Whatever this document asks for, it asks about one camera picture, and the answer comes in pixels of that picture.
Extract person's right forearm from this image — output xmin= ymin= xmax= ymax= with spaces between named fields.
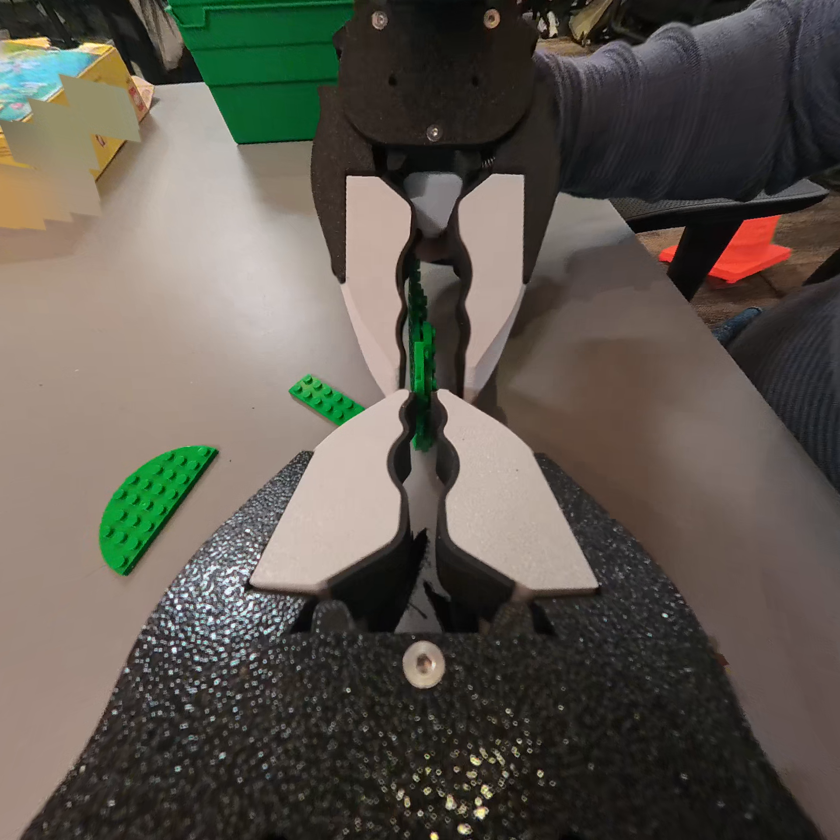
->
xmin=535 ymin=0 xmax=840 ymax=203

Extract green long lego plate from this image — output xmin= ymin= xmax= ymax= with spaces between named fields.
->
xmin=289 ymin=374 xmax=366 ymax=422

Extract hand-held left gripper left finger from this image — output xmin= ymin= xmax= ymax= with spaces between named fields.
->
xmin=249 ymin=388 xmax=424 ymax=595

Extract yellow lego set box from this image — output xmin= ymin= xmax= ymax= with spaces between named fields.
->
xmin=0 ymin=38 xmax=156 ymax=182

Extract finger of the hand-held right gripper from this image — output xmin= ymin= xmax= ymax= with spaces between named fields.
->
xmin=340 ymin=172 xmax=416 ymax=399
xmin=458 ymin=172 xmax=528 ymax=403

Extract green stacked storage bins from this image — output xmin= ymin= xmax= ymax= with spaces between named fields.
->
xmin=164 ymin=0 xmax=356 ymax=144

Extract orange traffic cone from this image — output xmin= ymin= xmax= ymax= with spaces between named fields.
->
xmin=659 ymin=214 xmax=792 ymax=285

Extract green half-round lego plate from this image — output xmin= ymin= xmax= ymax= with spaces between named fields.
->
xmin=98 ymin=445 xmax=219 ymax=578

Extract person's leg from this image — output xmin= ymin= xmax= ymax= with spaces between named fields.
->
xmin=714 ymin=276 xmax=840 ymax=493

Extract green lego plate assembly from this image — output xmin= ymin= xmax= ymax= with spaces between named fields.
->
xmin=402 ymin=255 xmax=438 ymax=454

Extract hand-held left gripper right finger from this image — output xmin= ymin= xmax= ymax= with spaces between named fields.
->
xmin=433 ymin=388 xmax=601 ymax=601

